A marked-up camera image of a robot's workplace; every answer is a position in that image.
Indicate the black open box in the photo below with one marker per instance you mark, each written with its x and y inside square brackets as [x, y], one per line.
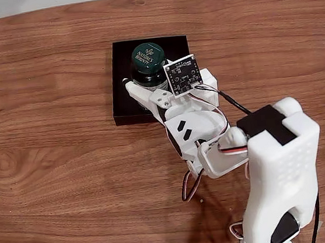
[126, 111]

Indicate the black camera circuit board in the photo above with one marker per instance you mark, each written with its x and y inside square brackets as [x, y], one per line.
[183, 76]

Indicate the green-capped pill bottle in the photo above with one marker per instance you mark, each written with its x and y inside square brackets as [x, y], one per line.
[147, 57]

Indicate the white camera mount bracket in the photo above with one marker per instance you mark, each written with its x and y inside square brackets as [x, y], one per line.
[210, 88]

